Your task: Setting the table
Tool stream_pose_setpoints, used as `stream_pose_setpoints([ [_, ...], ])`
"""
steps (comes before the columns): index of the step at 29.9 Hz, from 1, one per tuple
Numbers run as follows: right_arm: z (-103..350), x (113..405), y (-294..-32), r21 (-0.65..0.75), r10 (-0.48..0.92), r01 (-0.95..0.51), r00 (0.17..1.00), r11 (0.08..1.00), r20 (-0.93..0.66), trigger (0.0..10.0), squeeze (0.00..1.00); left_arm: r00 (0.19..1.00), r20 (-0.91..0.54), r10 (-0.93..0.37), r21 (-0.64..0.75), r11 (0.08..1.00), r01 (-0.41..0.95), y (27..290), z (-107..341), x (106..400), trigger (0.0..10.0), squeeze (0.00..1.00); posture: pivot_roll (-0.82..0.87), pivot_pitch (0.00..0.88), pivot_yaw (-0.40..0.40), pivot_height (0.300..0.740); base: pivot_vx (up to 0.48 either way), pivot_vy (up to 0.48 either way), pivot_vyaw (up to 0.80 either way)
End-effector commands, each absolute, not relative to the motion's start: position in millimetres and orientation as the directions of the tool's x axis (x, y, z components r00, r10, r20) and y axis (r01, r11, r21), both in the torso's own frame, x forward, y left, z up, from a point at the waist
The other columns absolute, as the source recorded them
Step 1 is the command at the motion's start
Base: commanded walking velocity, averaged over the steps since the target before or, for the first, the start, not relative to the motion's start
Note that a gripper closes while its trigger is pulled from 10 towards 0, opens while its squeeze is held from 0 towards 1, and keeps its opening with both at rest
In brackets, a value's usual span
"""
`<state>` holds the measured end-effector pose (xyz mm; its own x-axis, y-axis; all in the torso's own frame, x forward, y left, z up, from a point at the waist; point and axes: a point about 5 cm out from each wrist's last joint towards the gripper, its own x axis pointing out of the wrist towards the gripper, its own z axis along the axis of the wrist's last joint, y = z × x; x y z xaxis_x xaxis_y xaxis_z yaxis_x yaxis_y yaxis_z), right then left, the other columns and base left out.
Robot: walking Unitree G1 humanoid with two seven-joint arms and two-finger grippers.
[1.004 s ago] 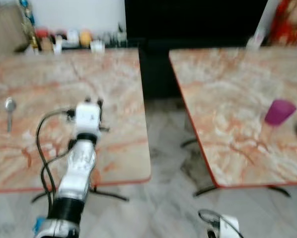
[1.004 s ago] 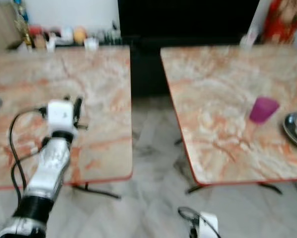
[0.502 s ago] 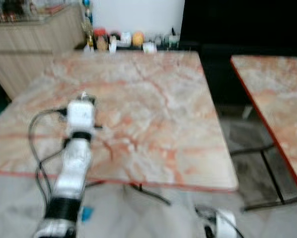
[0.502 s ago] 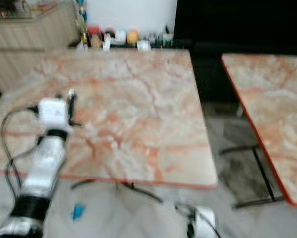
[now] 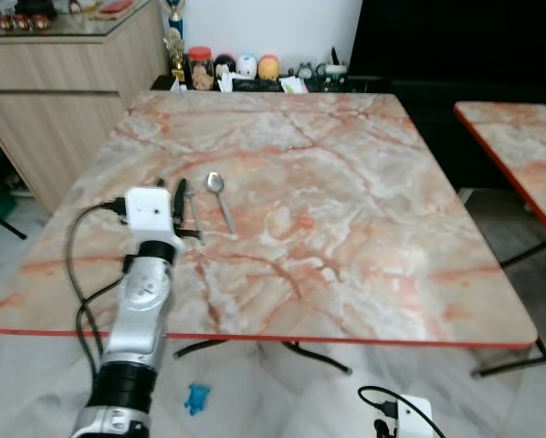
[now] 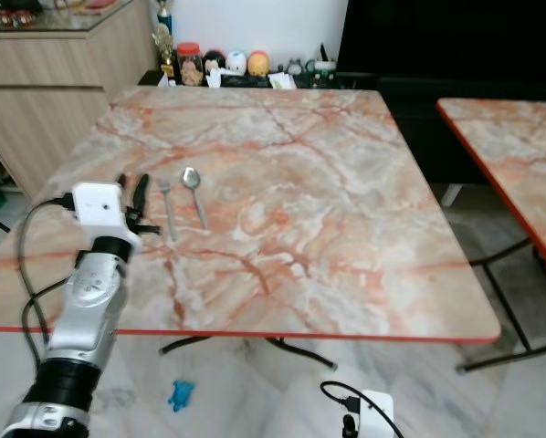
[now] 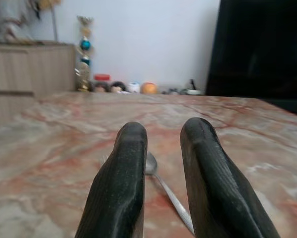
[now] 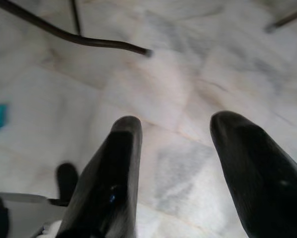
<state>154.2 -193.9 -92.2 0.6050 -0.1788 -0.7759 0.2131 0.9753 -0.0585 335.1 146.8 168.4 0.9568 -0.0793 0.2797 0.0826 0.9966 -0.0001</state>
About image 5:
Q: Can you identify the light wooden cabinet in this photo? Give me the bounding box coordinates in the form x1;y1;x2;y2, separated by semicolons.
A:
0;0;169;214

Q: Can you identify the green mug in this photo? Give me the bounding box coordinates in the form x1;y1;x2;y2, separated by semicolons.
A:
317;62;349;91

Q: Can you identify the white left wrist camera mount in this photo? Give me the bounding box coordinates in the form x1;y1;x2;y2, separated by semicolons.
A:
125;187;179;245

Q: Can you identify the black tripod stand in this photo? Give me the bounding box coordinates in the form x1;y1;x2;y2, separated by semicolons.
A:
0;205;27;241

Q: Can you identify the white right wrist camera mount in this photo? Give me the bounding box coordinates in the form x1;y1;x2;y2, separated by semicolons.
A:
396;395;435;438

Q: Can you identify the orange round figurine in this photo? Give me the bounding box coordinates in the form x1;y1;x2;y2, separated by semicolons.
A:
257;55;280;81

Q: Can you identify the silver metal spoon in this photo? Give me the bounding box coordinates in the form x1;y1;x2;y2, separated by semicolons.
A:
206;172;236;234

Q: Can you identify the red-lidded clear jar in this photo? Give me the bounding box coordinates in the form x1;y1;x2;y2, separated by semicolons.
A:
187;46;213;90

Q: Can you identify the white round figurine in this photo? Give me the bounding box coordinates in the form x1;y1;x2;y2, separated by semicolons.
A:
236;55;258;80

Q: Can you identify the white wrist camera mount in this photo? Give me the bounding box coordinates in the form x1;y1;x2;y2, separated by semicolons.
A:
396;395;435;438
125;187;179;245

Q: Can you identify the silver metal fork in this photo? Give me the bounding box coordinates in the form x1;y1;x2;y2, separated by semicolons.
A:
188;187;206;245

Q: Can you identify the black television screen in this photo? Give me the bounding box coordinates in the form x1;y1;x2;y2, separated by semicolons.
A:
346;0;546;92

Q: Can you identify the small blue floor toy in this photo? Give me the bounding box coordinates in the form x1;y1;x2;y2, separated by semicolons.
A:
184;383;210;416

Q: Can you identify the marble-print side table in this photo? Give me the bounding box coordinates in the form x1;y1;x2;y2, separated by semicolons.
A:
454;101;546;247

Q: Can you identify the gold trophy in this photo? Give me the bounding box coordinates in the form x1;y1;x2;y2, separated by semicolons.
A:
163;0;187;81

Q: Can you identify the large marble-print folding table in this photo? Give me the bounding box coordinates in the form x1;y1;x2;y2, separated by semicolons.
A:
0;89;546;378

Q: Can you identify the black round figurine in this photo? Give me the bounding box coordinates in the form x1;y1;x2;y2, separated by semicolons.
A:
213;55;236;82

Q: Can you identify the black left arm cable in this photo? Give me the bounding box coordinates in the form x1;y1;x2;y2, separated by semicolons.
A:
66;203;129;389

